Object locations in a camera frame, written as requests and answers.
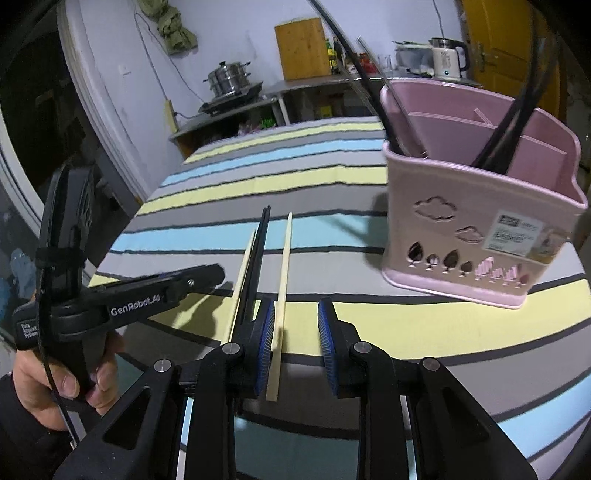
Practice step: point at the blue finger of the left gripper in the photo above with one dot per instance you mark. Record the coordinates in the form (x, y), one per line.
(199, 279)
(141, 285)

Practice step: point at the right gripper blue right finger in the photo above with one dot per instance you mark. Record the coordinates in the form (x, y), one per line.
(336, 338)

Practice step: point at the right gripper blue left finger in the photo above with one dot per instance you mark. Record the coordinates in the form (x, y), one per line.
(262, 340)

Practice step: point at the cream chopstick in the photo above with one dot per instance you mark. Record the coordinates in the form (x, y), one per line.
(233, 312)
(273, 384)

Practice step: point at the steel kitchen shelf table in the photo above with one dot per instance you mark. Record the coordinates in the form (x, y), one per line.
(319, 97)

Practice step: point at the person's left hand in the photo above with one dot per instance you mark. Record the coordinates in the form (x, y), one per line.
(33, 390)

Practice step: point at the black induction cooker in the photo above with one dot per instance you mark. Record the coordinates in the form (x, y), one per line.
(232, 100)

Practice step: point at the low wooden side cabinet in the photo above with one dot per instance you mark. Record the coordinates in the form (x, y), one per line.
(206, 129)

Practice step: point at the striped tablecloth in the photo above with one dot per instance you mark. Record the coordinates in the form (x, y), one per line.
(325, 184)

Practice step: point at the pink plastic utensil holder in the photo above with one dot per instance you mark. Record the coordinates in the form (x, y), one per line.
(468, 233)

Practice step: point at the stainless steel steamer pot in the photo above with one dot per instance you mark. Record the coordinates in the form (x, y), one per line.
(228, 78)

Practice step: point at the green hanging cloth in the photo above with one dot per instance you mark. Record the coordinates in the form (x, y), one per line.
(177, 39)

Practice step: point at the bamboo cutting board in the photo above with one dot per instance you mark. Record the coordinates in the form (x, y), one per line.
(303, 54)

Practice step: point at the dark oil bottle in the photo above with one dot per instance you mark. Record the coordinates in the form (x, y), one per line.
(337, 58)

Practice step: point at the red lidded sauce jar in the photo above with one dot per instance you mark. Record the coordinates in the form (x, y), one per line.
(366, 63)

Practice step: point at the clear plastic storage box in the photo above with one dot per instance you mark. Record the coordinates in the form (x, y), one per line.
(416, 58)

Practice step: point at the white electric kettle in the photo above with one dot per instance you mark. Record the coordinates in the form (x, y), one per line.
(450, 58)

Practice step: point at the yellow wooden door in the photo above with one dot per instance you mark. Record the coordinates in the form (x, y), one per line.
(498, 36)

